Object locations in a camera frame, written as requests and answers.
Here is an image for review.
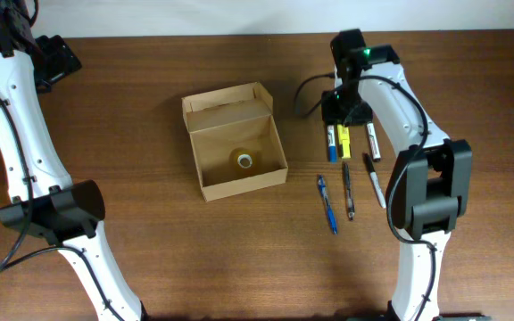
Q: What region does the yellow highlighter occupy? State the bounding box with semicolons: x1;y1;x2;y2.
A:
336;124;352;160

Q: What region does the black whiteboard marker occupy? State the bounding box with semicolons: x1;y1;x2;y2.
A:
366;121;381;162

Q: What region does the blue whiteboard marker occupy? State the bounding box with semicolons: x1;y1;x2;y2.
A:
327;125;337;163

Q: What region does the blue ballpoint pen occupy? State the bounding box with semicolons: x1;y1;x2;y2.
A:
318;175;338;235

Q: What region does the black thin permanent marker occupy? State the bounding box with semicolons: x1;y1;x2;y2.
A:
362;153;386;209

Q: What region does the black ballpoint pen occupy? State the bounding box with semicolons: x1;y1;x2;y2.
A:
343;162;355;221

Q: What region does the yellow tape roll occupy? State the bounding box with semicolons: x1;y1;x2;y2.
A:
229;148;261;175

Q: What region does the brown cardboard box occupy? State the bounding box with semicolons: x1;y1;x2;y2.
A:
181;82;288;202

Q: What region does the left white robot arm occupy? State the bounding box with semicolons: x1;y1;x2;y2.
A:
0;1;147;320

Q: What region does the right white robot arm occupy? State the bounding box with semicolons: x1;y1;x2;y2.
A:
319;29;472;320

